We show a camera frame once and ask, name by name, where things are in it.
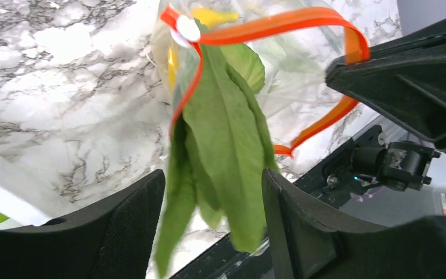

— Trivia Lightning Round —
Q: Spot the yellow banana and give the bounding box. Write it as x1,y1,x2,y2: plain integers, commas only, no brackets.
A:
167,6,240,90

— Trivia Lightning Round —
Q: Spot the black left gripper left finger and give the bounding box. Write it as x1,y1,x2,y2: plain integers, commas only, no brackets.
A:
0,169,166,278

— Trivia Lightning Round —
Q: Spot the white plastic bin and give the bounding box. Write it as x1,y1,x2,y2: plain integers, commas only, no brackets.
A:
0,156,79,230

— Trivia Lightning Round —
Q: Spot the green leafy vegetable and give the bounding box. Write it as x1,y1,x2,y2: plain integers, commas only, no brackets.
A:
154,44,277,277

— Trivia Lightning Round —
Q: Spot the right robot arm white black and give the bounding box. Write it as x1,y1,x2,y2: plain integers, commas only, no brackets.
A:
322,19,446,197

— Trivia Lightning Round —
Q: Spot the clear zip bag orange zipper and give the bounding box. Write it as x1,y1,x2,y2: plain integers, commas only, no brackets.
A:
150,0,372,159

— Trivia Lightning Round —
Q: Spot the black mounting rail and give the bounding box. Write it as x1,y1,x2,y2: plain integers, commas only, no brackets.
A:
171,235,275,279

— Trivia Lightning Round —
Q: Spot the green cabbage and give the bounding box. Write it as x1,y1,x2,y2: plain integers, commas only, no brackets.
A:
221,29,344,117

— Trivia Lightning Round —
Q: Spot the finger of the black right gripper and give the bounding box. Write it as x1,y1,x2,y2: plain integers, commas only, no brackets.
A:
325,19,446,150

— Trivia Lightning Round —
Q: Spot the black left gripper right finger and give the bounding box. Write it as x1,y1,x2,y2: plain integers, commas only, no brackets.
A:
262,169,446,278

